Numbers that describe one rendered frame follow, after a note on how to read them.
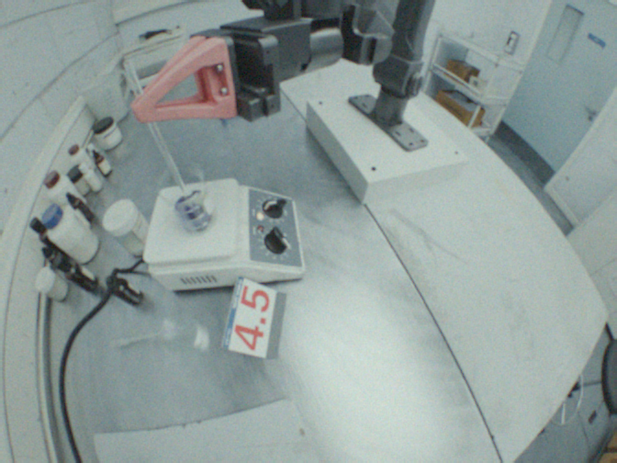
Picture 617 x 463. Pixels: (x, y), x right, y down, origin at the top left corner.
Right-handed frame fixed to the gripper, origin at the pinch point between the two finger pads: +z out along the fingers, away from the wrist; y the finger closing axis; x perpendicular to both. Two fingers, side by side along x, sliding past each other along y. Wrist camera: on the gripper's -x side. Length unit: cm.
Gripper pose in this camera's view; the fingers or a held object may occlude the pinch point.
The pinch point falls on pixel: (144, 108)
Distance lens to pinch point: 21.0
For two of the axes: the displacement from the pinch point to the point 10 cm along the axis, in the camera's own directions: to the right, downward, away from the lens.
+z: -7.1, 5.9, -3.9
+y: 7.1, 6.0, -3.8
